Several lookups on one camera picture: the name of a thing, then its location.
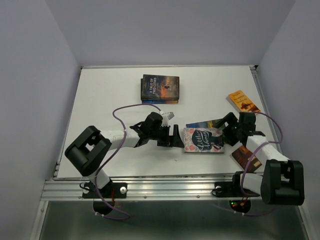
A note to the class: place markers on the yellow orange book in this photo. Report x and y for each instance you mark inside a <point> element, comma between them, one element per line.
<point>240,101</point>

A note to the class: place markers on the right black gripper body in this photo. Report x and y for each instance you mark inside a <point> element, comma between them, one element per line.
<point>230,134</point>

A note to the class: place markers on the A Tale of Two Cities book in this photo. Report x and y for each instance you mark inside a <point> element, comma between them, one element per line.
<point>161,87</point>

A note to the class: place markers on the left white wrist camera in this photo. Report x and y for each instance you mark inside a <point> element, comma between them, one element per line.
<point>166,117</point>

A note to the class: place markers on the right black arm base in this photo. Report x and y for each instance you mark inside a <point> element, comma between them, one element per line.
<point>240,203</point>

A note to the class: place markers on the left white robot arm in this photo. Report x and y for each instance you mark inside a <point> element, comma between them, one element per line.
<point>89,149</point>

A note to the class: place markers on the green and blue book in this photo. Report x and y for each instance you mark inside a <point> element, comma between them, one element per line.
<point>204,124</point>

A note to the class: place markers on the brown orange book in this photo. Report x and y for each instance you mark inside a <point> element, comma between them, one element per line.
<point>241,156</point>

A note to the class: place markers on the Three Days to See book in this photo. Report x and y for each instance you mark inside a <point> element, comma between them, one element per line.
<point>141,88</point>

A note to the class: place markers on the Little Women floral book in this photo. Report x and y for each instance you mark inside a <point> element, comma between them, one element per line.
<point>203,140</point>

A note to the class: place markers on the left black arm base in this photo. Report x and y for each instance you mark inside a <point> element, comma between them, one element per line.
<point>112,191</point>

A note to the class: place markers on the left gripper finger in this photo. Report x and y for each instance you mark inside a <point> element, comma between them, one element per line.
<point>176,138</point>
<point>164,144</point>

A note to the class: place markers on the aluminium mounting rail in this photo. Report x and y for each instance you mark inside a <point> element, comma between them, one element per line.
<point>197,188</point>

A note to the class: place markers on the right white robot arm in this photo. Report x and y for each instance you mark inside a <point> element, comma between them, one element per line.
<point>282,181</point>

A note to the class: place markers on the Jane Eyre blue book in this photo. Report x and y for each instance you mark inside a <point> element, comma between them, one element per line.
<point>156,101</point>

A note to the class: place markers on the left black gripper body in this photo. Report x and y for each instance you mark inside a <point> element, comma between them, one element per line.
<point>161,133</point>

